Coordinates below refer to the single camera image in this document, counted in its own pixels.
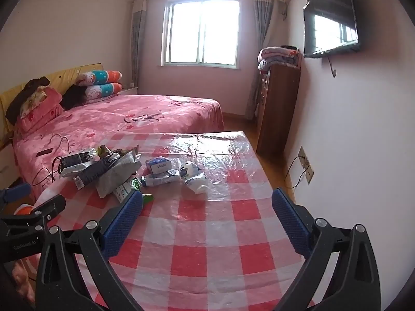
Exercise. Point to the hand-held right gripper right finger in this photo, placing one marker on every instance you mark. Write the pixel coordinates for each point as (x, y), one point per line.
(290, 223)

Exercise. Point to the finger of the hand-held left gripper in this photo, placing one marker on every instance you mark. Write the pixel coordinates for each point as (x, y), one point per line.
(48, 205)
(14, 193)

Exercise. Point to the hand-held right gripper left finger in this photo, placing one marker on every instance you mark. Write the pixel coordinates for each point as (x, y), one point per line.
(124, 222)

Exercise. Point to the grey foil snack bag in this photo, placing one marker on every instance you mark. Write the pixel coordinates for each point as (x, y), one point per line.
(118, 171)

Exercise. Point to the blue tissue pack orange print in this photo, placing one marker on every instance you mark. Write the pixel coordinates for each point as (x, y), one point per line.
(159, 179)

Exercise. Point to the small blue tissue pack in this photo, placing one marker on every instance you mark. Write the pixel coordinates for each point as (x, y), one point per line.
(158, 166)

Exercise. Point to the white milk carton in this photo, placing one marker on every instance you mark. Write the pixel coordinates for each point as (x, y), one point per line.
(121, 192)

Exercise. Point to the green wrapper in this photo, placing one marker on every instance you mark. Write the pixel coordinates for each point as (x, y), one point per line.
(147, 197)

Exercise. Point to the silver foil wrapper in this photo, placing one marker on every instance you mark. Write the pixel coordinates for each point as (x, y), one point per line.
(69, 170)

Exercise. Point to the black phone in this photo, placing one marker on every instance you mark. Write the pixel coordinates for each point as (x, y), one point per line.
(44, 152)

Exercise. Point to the black power adapter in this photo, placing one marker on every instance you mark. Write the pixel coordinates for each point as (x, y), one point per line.
(74, 160)

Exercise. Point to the dark grey plastic package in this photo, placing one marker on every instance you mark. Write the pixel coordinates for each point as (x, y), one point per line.
(92, 172)

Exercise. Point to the olive brown wrapper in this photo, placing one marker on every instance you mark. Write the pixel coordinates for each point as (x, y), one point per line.
(112, 151)

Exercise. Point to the red white checkered tablecloth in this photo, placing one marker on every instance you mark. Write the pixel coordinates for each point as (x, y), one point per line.
(210, 226)

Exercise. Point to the crumpled white blue wrapper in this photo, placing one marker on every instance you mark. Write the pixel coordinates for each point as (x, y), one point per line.
(194, 181)

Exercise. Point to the dark brown garment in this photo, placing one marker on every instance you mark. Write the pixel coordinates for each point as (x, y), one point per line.
(16, 102)

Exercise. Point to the pink floral pillow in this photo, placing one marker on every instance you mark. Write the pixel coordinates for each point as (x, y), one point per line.
(39, 98)

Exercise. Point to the pink bedspread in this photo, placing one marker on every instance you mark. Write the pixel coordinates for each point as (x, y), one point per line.
(97, 120)

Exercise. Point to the black cloth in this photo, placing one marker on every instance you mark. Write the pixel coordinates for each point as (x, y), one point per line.
(73, 97)

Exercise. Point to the brown wooden cabinet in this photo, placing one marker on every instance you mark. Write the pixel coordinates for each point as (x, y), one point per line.
(275, 110)

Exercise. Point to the cartoon print bolster pillow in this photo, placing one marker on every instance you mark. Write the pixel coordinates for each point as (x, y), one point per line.
(103, 76)
(105, 90)

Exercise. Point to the yellow wooden headboard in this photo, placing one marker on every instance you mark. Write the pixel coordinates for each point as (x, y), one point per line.
(64, 74)

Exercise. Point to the white nightstand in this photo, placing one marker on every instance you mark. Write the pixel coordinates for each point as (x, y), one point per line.
(128, 90)

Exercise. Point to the folded pink blankets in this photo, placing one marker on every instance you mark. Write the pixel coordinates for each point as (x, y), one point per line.
(278, 57)

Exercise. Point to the grey curtain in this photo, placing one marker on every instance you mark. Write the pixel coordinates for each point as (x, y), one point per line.
(138, 39)
(261, 22)

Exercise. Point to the window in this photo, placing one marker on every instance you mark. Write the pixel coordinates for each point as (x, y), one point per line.
(201, 29)

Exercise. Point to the wall socket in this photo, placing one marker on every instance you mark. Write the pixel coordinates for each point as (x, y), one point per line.
(305, 165)

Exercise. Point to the wall-mounted television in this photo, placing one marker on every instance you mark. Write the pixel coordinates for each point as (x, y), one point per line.
(327, 22)

